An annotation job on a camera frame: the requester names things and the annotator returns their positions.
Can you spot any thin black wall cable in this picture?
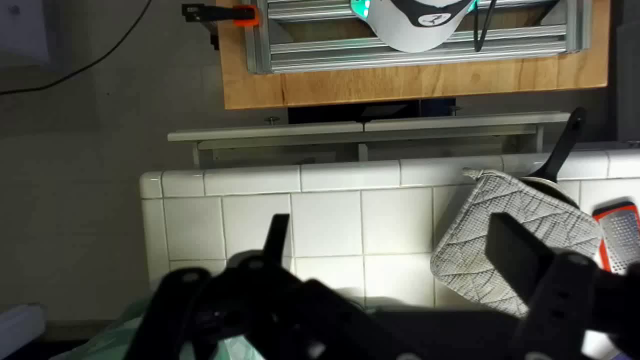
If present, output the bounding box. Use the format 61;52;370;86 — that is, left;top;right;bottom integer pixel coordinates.
0;0;156;96

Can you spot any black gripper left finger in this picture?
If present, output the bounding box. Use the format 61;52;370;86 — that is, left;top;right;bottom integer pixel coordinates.
260;211;293;269

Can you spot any aluminium profile frame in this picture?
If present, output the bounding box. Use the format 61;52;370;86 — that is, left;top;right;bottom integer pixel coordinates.
244;0;594;76

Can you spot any red framed grater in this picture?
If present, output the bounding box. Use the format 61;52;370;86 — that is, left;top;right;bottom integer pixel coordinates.
591;198;640;276

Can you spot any orange black bar clamp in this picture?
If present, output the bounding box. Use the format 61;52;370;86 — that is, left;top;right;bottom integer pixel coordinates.
181;1;264;49

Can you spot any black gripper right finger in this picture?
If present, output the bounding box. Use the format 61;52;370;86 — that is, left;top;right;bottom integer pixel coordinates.
484;210;602;319

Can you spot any grey quilted pot holder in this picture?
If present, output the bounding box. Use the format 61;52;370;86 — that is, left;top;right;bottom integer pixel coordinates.
428;168;606;319

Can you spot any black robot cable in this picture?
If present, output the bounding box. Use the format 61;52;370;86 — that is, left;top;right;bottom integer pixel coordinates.
471;0;501;53

